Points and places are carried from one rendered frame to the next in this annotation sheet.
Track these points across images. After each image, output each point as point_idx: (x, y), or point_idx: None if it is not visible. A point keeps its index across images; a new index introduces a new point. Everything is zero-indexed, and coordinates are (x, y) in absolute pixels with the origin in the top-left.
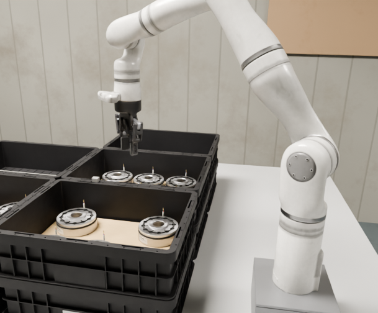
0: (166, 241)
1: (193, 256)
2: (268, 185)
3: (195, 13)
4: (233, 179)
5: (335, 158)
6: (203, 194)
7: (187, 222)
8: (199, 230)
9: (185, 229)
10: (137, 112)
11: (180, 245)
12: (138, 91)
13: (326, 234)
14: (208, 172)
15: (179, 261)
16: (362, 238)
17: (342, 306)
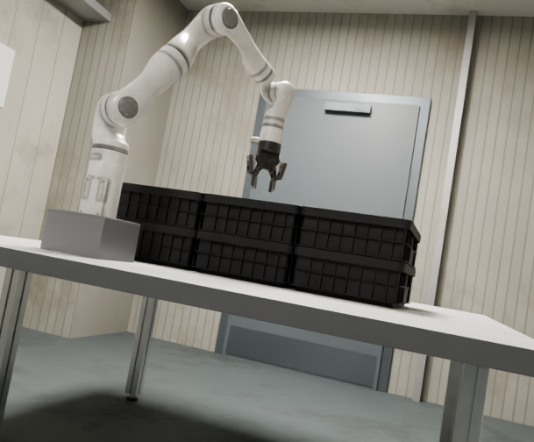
0: None
1: (195, 266)
2: (408, 316)
3: (239, 52)
4: (430, 317)
5: (105, 99)
6: (247, 226)
7: (152, 186)
8: (219, 254)
9: (147, 189)
10: (259, 150)
11: (130, 188)
12: (264, 132)
13: (210, 282)
14: (308, 234)
15: (131, 203)
16: (181, 281)
17: (76, 256)
